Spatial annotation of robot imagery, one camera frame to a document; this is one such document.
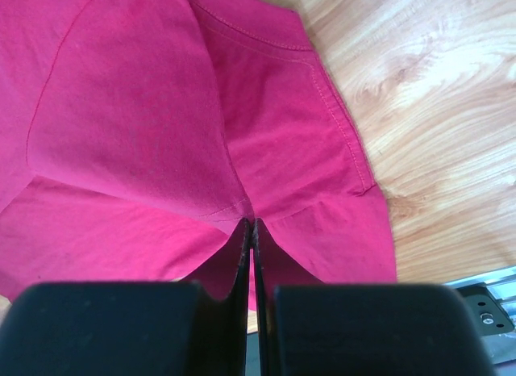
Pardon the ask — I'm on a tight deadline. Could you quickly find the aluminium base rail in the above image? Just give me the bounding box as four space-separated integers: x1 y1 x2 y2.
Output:
447 266 515 375

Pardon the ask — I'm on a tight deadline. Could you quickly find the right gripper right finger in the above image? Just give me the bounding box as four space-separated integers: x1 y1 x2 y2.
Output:
252 220 495 375

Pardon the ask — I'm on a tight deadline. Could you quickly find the magenta t shirt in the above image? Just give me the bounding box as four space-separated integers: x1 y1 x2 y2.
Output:
1 0 397 299

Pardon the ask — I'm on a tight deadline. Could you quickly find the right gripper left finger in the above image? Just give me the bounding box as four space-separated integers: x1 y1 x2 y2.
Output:
1 219 250 375

